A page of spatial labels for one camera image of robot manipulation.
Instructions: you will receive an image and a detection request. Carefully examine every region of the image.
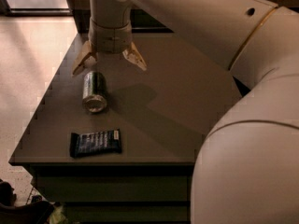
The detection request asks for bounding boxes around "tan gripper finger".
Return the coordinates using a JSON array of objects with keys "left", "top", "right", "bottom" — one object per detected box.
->
[
  {"left": 71, "top": 41, "right": 97, "bottom": 77},
  {"left": 122, "top": 42, "right": 147, "bottom": 71}
]

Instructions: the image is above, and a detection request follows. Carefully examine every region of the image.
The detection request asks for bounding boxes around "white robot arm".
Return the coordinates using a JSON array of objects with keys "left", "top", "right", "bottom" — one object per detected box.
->
[{"left": 72, "top": 0, "right": 299, "bottom": 224}]

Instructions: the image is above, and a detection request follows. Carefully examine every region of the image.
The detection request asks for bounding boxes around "wooden counter shelf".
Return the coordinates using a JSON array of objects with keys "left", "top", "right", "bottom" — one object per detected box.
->
[{"left": 66, "top": 0, "right": 172, "bottom": 34}]

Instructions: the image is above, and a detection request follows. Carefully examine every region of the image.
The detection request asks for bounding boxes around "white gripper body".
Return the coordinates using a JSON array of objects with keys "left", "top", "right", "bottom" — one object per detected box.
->
[{"left": 88, "top": 20, "right": 132, "bottom": 53}]

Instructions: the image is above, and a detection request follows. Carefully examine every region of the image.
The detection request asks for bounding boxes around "dark brown bag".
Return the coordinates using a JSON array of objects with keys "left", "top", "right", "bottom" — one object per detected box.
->
[{"left": 0, "top": 179, "right": 54, "bottom": 224}]

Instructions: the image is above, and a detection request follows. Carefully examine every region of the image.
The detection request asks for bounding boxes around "dark blue snack bar wrapper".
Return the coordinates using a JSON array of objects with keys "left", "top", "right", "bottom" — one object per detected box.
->
[{"left": 69, "top": 130, "right": 122, "bottom": 158}]

